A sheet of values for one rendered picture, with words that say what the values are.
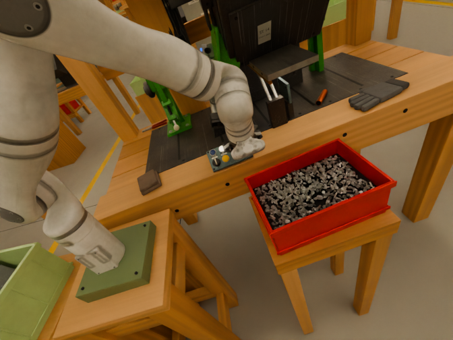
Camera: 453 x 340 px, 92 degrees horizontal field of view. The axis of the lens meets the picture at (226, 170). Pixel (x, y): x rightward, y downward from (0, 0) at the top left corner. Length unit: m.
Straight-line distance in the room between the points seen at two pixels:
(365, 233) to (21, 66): 0.73
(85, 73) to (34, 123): 0.92
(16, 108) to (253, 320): 1.34
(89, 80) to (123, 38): 1.02
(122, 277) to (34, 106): 0.48
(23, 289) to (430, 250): 1.76
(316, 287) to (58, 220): 1.25
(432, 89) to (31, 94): 1.04
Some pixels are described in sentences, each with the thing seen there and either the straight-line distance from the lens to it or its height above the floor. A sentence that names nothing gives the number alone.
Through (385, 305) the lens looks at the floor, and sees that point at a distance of 1.47.
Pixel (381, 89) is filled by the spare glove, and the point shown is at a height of 0.92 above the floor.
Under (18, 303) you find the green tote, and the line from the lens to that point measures 0.95.
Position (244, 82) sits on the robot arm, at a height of 1.23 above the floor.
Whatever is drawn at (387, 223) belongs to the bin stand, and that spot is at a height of 0.80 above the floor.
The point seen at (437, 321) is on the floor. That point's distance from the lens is 1.50.
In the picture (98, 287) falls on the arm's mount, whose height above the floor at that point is 0.90.
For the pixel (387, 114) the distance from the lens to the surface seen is 0.95.
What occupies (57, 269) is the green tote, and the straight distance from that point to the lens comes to 1.01.
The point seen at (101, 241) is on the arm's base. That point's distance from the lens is 0.69.
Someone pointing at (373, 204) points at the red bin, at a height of 0.86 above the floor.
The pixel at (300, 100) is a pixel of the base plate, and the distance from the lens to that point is 1.03.
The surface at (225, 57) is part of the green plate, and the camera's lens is 0.86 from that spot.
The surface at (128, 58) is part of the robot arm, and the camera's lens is 0.30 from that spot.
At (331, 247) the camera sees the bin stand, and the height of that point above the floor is 0.79.
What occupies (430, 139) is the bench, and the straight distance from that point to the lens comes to 1.33.
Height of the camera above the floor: 1.38
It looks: 39 degrees down
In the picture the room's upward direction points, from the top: 24 degrees counter-clockwise
